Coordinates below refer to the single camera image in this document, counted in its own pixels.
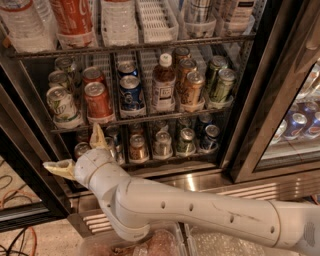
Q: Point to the left clear plastic bin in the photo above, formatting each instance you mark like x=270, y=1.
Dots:
x=164, y=239

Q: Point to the top shelf striped can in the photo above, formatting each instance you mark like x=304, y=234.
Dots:
x=198, y=11

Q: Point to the middle 7up can behind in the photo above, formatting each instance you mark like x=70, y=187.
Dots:
x=59, y=78

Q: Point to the bottom shelf grey can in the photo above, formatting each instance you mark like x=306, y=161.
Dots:
x=162, y=145

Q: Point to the front orange-brown can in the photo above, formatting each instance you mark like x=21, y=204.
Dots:
x=192, y=88

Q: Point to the red soda can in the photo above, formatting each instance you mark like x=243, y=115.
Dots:
x=93, y=74
x=99, y=105

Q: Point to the clear water bottle centre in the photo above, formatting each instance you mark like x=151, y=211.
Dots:
x=118, y=22

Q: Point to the clear plastic bin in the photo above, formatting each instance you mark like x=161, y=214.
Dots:
x=206, y=243
x=164, y=239

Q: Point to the empty white plastic tray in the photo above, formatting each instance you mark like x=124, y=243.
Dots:
x=157, y=20

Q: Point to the bottom shelf gold can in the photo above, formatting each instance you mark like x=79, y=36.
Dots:
x=137, y=148

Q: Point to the rear blue pepsi can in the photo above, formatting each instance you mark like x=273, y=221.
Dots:
x=126, y=69

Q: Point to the right glass fridge door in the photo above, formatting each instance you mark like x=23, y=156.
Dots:
x=258, y=157

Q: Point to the green 7up can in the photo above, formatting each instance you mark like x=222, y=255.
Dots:
x=65, y=113

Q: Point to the rear red soda can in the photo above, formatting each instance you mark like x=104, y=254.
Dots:
x=93, y=74

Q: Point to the orange-brown can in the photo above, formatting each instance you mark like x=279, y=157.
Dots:
x=180, y=53
x=184, y=67
x=192, y=88

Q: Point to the bottom shelf silver can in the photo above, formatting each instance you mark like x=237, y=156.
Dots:
x=111, y=147

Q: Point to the brown tea bottle white cap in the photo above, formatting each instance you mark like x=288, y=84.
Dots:
x=163, y=81

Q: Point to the top shelf white bottle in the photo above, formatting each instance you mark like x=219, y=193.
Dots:
x=237, y=14

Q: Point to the rear 7up can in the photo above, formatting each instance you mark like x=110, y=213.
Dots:
x=68, y=65

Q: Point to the front red soda can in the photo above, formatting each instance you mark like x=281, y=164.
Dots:
x=99, y=105

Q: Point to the clear water bottle left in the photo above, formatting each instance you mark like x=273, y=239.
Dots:
x=31, y=25

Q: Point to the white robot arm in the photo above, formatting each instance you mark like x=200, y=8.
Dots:
x=132, y=203

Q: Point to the right clear plastic bin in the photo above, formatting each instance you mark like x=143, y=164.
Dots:
x=206, y=243

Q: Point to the bottom shelf red can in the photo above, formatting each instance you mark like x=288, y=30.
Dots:
x=80, y=149

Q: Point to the front blue pepsi can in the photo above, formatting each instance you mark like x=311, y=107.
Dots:
x=131, y=96

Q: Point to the bottom shelf green can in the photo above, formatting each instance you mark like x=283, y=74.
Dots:
x=186, y=145

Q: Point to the rear green tall can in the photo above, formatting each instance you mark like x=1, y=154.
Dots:
x=215, y=64

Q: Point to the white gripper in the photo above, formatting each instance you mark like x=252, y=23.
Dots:
x=89, y=165

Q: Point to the green tall can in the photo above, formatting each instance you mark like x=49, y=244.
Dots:
x=215, y=64
x=225, y=82

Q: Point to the front green tall can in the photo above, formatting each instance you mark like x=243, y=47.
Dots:
x=225, y=82

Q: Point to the clear water bottle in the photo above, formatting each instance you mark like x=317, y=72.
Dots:
x=31, y=25
x=118, y=22

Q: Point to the blue can behind glass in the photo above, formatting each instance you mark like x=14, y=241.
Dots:
x=296, y=122

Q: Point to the rear orange-brown can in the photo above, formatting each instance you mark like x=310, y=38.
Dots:
x=180, y=53

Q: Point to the blue pepsi can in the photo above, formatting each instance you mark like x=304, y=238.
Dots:
x=126, y=69
x=131, y=96

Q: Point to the bottom shelf blue can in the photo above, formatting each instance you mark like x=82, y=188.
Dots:
x=208, y=139

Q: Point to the middle orange-brown can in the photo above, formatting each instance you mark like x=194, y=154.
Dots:
x=184, y=67

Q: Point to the red coca-cola bottle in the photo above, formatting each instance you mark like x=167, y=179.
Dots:
x=75, y=27

